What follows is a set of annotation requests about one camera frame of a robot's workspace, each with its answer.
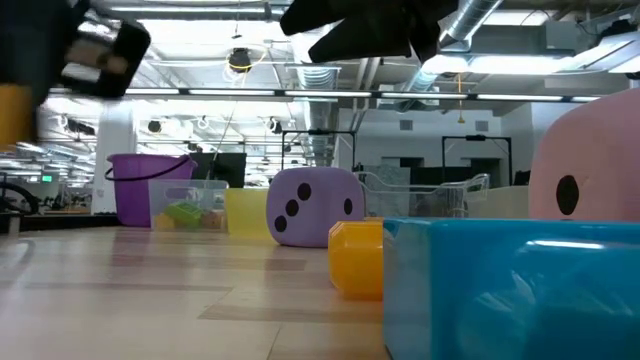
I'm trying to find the black background monitor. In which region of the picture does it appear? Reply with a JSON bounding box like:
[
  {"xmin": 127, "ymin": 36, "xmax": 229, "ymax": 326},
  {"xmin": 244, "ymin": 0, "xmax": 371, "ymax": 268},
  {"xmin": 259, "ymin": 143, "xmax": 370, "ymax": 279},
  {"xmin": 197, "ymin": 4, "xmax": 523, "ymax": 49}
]
[{"xmin": 189, "ymin": 152, "xmax": 248, "ymax": 189}]

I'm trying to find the black aluminium frame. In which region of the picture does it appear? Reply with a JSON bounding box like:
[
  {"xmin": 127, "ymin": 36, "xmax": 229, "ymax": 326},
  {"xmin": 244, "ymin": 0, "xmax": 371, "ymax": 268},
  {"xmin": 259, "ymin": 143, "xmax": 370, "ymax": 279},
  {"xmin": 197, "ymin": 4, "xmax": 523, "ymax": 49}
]
[{"xmin": 0, "ymin": 212, "xmax": 121, "ymax": 234}]

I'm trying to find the LED light bar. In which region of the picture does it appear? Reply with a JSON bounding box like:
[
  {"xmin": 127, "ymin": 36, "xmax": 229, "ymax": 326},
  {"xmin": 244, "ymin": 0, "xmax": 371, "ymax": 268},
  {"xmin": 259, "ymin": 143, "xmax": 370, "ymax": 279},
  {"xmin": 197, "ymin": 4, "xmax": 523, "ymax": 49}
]
[{"xmin": 49, "ymin": 87, "xmax": 601, "ymax": 103}]

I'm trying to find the black cable loop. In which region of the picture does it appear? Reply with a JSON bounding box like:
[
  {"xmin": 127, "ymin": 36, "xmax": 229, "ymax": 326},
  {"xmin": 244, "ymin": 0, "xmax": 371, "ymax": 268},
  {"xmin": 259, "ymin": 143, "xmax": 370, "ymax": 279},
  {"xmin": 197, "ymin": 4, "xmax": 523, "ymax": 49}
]
[{"xmin": 0, "ymin": 180, "xmax": 41, "ymax": 216}]

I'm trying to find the large blue toy block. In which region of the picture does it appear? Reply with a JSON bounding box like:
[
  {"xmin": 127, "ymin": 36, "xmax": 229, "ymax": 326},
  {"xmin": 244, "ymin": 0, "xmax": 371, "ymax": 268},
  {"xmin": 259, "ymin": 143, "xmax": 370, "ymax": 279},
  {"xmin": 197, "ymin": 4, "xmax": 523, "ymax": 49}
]
[{"xmin": 383, "ymin": 217, "xmax": 640, "ymax": 360}]

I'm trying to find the small clear plastic bin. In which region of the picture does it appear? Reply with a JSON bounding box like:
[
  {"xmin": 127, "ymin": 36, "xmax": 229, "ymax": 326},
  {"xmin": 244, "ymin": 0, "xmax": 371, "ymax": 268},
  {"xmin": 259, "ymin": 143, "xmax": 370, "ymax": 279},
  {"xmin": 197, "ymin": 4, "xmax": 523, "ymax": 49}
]
[{"xmin": 148, "ymin": 178, "xmax": 230, "ymax": 234}]

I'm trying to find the large yellow building brick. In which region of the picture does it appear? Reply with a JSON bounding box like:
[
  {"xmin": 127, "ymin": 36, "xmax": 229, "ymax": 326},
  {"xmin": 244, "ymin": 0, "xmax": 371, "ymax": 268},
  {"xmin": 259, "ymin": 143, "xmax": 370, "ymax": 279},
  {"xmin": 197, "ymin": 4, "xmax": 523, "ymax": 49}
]
[{"xmin": 328, "ymin": 217, "xmax": 385, "ymax": 301}]

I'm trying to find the black ceiling camera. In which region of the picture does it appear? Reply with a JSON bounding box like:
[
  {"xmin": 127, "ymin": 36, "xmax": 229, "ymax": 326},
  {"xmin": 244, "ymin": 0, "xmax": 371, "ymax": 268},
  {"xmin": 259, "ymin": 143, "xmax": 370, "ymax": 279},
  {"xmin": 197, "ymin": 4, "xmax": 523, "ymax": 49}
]
[{"xmin": 227, "ymin": 46, "xmax": 255, "ymax": 75}]

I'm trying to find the black background frame stand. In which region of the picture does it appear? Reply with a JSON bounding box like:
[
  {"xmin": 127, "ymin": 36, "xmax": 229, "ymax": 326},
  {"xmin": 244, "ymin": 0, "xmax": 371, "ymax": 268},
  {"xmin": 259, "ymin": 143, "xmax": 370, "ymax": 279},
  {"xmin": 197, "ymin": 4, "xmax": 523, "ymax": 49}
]
[{"xmin": 442, "ymin": 134, "xmax": 514, "ymax": 187}]

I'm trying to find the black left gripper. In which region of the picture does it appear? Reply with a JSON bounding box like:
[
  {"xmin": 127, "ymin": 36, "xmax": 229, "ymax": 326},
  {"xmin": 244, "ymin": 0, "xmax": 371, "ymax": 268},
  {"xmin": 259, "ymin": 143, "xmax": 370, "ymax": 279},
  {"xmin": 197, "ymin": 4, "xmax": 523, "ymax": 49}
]
[{"xmin": 0, "ymin": 0, "xmax": 152, "ymax": 101}]

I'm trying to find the silver ventilation duct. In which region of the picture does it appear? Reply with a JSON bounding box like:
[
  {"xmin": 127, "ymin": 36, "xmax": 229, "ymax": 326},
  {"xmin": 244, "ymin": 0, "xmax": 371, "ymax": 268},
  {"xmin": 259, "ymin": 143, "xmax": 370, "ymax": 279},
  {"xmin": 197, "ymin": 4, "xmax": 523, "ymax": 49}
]
[
  {"xmin": 292, "ymin": 64, "xmax": 341, "ymax": 169},
  {"xmin": 409, "ymin": 0, "xmax": 504, "ymax": 96}
]

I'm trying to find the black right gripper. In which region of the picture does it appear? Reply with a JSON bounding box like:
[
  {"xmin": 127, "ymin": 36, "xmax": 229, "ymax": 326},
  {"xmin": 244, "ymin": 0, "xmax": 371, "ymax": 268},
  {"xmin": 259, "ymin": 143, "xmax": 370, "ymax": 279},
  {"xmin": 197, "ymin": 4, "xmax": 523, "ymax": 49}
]
[{"xmin": 279, "ymin": 0, "xmax": 459, "ymax": 64}]

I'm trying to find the pink foam die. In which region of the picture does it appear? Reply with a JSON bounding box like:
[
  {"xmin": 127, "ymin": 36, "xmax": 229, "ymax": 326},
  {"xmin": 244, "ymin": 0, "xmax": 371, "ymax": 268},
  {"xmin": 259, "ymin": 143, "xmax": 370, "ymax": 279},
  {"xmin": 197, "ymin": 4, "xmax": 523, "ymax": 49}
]
[{"xmin": 528, "ymin": 88, "xmax": 640, "ymax": 223}]

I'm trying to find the light green building brick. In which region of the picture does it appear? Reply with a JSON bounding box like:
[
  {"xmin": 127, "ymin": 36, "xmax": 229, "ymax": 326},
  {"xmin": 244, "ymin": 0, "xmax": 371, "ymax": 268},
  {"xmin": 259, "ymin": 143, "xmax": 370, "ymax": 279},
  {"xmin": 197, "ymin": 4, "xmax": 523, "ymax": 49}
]
[{"xmin": 163, "ymin": 201, "xmax": 204, "ymax": 226}]

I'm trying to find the purple plastic bucket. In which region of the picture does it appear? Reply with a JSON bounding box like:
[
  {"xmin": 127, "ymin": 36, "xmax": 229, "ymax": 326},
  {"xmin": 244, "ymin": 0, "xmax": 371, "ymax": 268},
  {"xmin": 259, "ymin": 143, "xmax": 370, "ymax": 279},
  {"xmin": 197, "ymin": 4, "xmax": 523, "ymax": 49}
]
[{"xmin": 104, "ymin": 153, "xmax": 198, "ymax": 229}]

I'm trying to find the large clear plastic bin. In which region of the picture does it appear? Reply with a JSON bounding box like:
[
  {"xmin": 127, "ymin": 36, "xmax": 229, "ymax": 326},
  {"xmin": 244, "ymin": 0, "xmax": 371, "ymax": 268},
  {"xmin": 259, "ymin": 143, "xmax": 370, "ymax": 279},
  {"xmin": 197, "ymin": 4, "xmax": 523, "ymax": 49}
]
[{"xmin": 357, "ymin": 171, "xmax": 491, "ymax": 219}]

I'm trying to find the orange hexagonal toy block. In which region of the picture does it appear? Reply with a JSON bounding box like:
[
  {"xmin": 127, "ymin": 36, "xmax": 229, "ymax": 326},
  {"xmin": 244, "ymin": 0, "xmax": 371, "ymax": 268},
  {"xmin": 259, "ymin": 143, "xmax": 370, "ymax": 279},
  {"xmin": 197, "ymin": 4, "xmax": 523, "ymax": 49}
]
[{"xmin": 0, "ymin": 83, "xmax": 37, "ymax": 149}]

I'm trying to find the purple foam die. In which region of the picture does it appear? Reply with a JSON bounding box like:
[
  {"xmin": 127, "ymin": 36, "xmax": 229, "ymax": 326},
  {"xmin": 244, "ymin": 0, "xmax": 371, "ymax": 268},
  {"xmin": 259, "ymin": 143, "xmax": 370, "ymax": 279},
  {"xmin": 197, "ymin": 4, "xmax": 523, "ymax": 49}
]
[{"xmin": 265, "ymin": 166, "xmax": 366, "ymax": 249}]

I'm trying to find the yellow translucent plastic bin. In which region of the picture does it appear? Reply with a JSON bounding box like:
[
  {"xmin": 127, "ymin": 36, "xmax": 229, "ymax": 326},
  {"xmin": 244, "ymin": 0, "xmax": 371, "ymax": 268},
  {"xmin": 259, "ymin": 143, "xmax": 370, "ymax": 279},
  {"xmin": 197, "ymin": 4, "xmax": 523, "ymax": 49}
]
[{"xmin": 224, "ymin": 187, "xmax": 274, "ymax": 241}]

